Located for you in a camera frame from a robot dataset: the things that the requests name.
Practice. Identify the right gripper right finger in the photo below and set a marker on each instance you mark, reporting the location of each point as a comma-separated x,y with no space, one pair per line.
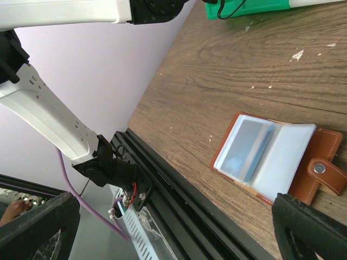
303,232

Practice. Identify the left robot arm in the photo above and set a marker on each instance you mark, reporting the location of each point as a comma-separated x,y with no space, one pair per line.
88,66

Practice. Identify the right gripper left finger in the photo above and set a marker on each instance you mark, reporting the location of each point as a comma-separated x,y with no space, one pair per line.
45,232

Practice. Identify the light blue cable duct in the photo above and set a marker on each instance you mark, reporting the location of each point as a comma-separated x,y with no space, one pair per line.
137,226

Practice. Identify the left arm base motor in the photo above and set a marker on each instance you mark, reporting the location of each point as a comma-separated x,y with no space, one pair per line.
108,166

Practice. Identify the white bin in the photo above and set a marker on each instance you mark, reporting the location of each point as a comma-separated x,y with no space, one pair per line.
304,3

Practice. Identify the black aluminium front rail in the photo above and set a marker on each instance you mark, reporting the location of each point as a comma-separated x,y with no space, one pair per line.
192,225

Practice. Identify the green bin left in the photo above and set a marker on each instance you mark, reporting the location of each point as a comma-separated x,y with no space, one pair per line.
226,9

